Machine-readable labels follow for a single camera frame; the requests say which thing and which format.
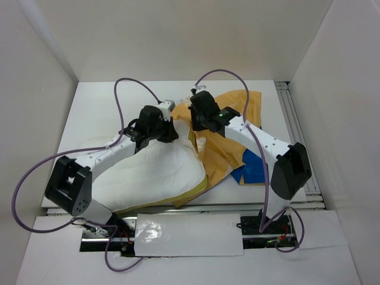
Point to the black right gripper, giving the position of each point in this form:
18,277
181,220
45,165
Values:
195,126

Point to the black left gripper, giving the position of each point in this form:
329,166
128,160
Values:
171,133

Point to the orange and blue pillowcase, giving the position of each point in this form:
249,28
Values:
222,157

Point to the white pillow yellow trim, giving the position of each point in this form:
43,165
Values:
159,173

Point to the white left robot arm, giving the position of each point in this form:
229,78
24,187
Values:
70,184

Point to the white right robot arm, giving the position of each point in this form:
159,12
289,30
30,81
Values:
286,167

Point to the white cover plate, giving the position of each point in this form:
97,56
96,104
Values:
188,235

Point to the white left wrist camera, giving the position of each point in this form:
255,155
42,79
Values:
166,108

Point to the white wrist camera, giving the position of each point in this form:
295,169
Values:
198,88
166,108

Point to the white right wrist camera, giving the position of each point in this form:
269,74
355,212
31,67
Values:
198,88

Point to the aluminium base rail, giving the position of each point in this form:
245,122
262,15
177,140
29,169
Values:
281,233

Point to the aluminium side rail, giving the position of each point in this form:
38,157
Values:
311,188

